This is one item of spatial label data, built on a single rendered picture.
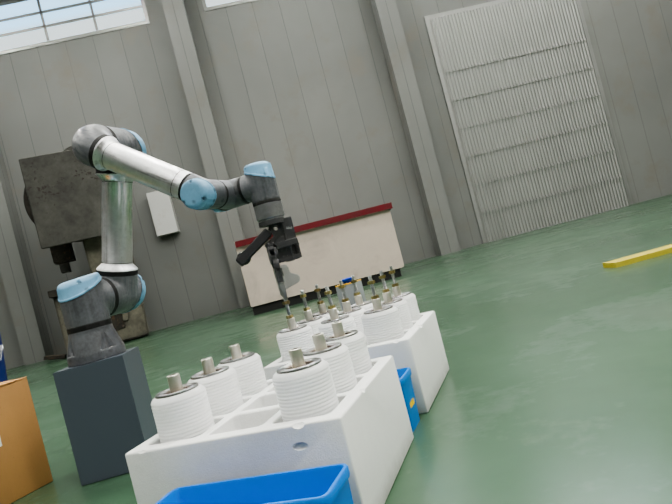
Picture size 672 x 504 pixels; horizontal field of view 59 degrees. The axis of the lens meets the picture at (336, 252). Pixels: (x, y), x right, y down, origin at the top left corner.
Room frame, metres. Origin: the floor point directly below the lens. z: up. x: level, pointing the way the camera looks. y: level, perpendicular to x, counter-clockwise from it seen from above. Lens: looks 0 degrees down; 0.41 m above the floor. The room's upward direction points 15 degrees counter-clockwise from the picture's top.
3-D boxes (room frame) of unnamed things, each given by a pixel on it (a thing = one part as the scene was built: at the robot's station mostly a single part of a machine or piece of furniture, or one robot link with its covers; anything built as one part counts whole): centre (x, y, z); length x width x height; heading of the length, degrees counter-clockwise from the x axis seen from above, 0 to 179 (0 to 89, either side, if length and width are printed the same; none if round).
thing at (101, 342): (1.63, 0.70, 0.35); 0.15 x 0.15 x 0.10
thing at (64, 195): (7.76, 3.24, 1.32); 1.39 x 1.21 x 2.64; 96
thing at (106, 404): (1.63, 0.70, 0.15); 0.18 x 0.18 x 0.30; 6
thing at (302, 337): (1.56, 0.16, 0.16); 0.10 x 0.10 x 0.18
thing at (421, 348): (1.64, 0.01, 0.09); 0.39 x 0.39 x 0.18; 71
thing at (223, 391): (1.15, 0.30, 0.16); 0.10 x 0.10 x 0.18
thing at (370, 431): (1.12, 0.18, 0.09); 0.39 x 0.39 x 0.18; 73
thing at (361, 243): (7.53, 0.26, 0.41); 2.26 x 1.75 x 0.81; 6
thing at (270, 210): (1.57, 0.14, 0.56); 0.08 x 0.08 x 0.05
